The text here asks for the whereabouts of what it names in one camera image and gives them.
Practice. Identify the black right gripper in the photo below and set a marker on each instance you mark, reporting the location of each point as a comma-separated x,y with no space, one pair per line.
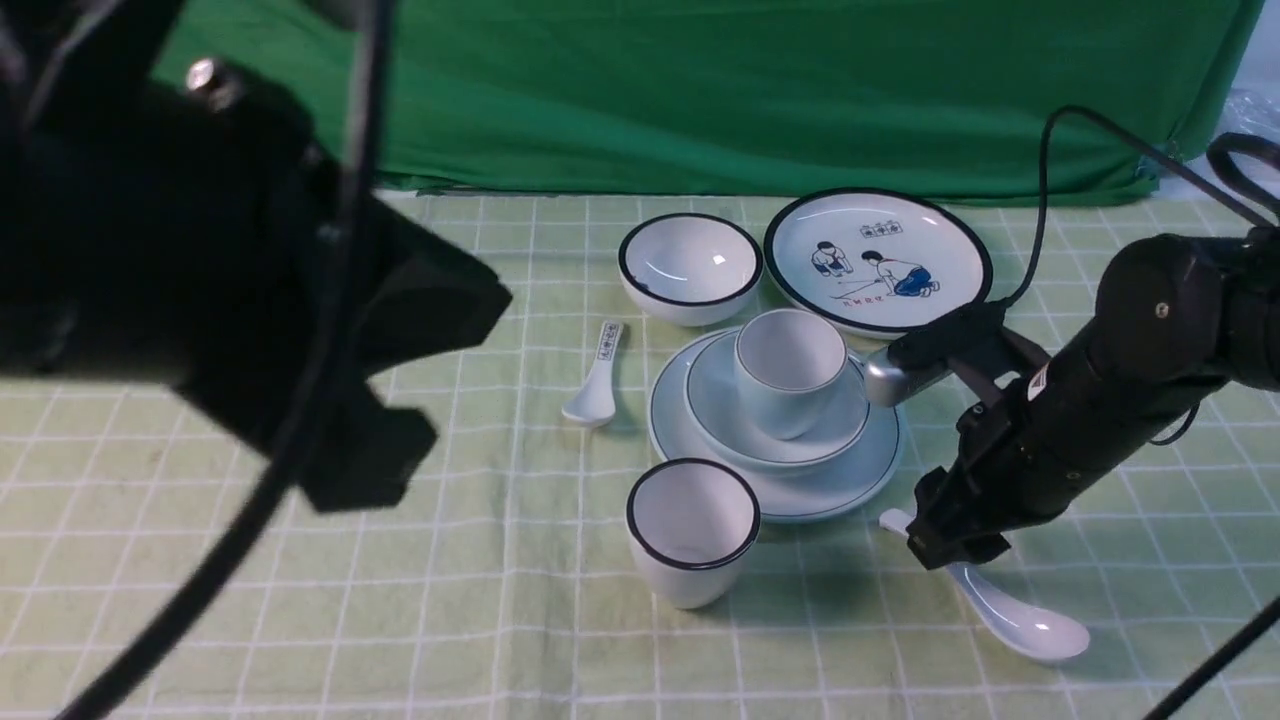
1019,464

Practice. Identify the large white ceramic spoon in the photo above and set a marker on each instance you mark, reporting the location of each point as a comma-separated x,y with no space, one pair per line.
1040,635

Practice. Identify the pale green cup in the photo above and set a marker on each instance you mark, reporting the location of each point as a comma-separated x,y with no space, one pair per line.
791,367

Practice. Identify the pale green shallow bowl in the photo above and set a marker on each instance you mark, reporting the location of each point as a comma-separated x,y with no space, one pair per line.
712,401

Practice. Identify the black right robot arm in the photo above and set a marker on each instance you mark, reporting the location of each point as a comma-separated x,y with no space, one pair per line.
1175,319

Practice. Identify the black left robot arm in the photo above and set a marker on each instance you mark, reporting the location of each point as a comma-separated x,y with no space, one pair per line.
162,236

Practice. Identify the illustrated black-rimmed plate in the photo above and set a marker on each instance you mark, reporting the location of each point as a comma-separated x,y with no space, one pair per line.
875,263

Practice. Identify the green backdrop cloth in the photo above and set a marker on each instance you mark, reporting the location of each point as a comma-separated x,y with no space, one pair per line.
942,99

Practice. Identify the clear plastic bag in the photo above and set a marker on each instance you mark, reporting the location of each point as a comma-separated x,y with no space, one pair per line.
1250,111

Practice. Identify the black-rimmed white cup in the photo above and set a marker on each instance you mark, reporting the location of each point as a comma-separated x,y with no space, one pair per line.
691,524

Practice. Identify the black-rimmed white bowl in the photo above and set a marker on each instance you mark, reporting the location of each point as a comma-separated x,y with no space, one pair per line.
690,269

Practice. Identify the small patterned white spoon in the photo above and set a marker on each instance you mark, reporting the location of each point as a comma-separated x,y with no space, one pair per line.
593,405

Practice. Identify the green checkered tablecloth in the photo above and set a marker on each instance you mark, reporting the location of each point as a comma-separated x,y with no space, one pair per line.
502,586

